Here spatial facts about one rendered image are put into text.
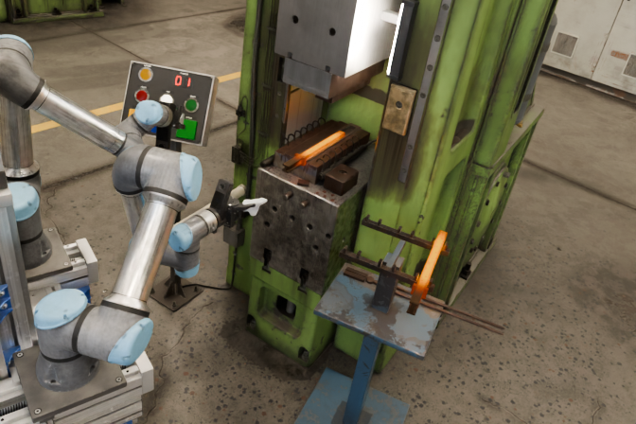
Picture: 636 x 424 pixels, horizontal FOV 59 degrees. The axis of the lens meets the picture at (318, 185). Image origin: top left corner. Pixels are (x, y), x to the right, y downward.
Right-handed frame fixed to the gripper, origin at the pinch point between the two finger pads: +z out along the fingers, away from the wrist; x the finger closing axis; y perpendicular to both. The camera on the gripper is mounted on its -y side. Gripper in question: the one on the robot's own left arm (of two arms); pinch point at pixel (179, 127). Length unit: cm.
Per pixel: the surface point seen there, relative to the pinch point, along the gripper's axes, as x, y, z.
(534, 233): -194, -21, 175
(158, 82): 14.4, 15.8, 10.3
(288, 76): -37.3, 25.3, -4.4
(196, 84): -0.5, 17.8, 10.3
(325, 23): -48, 42, -20
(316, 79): -48, 25, -10
